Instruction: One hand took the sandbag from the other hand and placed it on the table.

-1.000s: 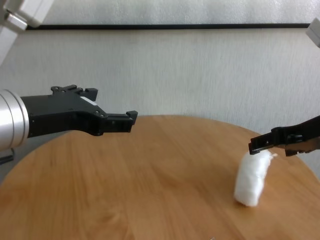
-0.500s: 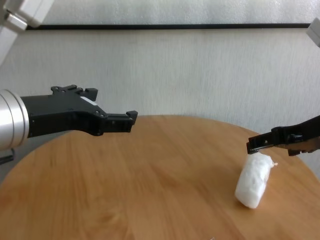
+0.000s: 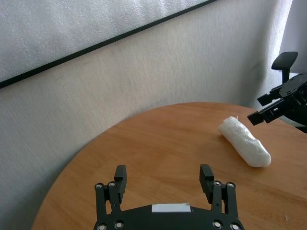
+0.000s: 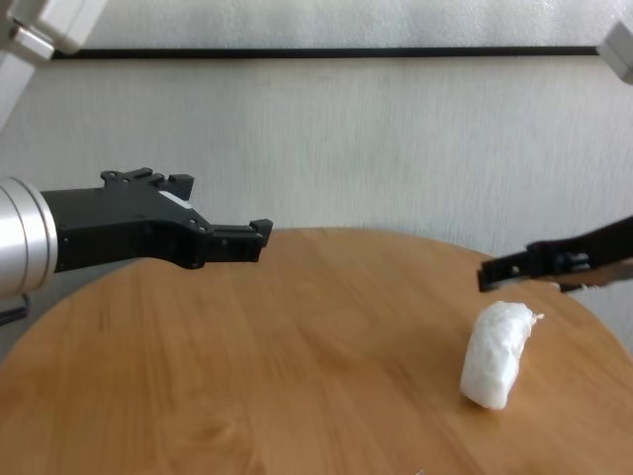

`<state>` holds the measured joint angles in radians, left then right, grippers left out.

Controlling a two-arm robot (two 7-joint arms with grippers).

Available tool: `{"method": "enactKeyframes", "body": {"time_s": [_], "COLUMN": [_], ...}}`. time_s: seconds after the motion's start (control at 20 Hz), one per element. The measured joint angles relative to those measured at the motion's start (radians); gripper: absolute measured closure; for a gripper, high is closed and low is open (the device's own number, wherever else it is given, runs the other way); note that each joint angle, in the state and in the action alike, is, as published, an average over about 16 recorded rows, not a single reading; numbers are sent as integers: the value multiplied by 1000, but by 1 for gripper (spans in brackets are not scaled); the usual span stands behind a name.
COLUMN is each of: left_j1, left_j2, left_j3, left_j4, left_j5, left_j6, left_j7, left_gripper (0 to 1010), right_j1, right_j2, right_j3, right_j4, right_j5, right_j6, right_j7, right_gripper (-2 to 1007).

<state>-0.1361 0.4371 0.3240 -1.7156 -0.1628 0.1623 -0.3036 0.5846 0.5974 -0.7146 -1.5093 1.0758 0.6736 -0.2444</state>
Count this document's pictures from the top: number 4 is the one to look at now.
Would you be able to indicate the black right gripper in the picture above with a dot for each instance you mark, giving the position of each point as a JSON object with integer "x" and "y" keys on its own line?
{"x": 608, "y": 255}

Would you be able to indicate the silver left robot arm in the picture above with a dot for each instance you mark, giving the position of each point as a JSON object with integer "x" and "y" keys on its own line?
{"x": 25, "y": 237}

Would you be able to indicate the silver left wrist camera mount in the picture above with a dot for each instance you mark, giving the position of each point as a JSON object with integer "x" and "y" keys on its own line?
{"x": 49, "y": 25}

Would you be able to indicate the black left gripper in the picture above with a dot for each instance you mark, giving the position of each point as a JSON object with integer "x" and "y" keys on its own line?
{"x": 128, "y": 227}

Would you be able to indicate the black wall rail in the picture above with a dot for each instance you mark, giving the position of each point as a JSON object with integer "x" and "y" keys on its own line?
{"x": 321, "y": 53}

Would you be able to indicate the white sandbag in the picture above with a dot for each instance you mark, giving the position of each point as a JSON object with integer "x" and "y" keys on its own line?
{"x": 494, "y": 356}

